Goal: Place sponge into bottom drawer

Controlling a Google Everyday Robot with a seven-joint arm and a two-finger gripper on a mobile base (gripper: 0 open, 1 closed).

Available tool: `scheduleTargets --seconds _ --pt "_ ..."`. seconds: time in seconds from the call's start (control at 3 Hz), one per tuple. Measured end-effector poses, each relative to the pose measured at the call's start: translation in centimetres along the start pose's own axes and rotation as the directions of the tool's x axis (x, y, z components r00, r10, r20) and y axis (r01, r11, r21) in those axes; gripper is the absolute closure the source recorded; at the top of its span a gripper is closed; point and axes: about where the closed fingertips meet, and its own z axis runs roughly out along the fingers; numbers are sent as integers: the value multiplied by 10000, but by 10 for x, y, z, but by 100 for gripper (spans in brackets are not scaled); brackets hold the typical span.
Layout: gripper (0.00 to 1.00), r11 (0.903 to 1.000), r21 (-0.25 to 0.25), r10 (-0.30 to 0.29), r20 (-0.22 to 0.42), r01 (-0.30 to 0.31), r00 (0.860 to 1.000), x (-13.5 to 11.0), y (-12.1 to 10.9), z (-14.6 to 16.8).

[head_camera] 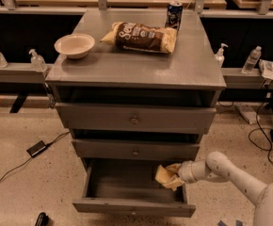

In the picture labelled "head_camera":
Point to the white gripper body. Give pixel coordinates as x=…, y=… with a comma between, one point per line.
x=185, y=172

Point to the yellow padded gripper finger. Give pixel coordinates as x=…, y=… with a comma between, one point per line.
x=174, y=168
x=173, y=183

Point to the yellow sponge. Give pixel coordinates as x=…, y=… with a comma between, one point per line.
x=162, y=175

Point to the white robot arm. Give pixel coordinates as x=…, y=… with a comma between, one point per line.
x=217, y=167

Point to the bottom grey drawer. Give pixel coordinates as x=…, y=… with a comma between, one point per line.
x=118, y=186

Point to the grey drawer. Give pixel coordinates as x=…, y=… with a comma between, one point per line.
x=139, y=118
x=118, y=186
x=138, y=150

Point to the middle grey drawer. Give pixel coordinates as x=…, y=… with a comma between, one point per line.
x=138, y=150

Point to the top grey drawer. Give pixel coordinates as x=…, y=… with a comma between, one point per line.
x=139, y=118

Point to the right sanitizer bottle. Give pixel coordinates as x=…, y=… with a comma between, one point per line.
x=219, y=55

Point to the crumpled white packet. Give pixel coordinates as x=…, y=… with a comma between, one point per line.
x=266, y=69

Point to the clear water bottle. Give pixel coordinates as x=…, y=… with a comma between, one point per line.
x=252, y=60

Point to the brown chip bag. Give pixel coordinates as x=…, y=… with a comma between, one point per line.
x=139, y=37

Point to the black power adapter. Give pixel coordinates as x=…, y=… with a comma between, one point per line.
x=36, y=149

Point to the black object on floor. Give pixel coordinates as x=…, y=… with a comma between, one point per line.
x=42, y=219

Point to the white bowl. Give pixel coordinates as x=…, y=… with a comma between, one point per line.
x=75, y=46

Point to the blue soda can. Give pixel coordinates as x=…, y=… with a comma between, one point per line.
x=174, y=14

